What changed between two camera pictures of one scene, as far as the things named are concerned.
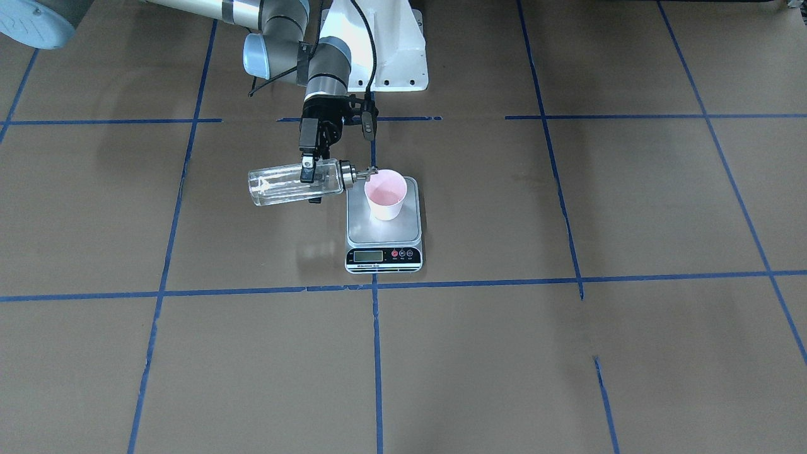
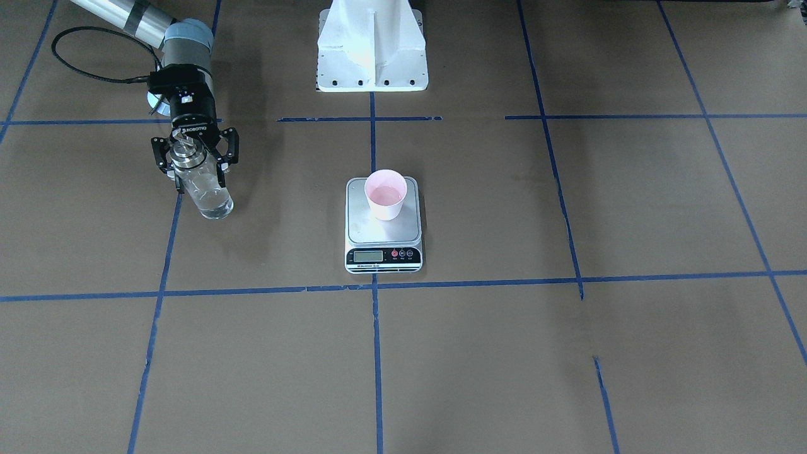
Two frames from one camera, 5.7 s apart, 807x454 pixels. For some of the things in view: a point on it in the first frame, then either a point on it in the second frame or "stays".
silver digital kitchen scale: x=375 y=246 stays
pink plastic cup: x=386 y=191 stays
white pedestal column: x=401 y=53 stays
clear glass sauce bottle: x=277 y=185 → x=190 y=159
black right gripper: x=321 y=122 → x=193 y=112
